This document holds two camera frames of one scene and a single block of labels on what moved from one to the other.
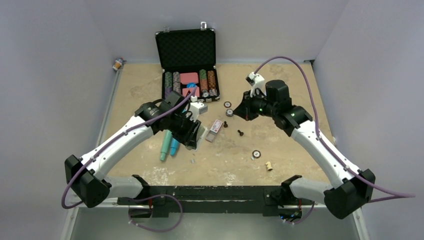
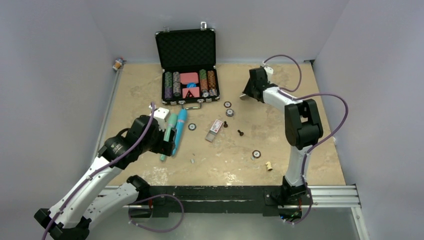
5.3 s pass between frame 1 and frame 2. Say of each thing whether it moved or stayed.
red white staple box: stayed
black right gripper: moved
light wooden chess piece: stayed
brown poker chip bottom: stayed
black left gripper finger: moved
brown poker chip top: stayed
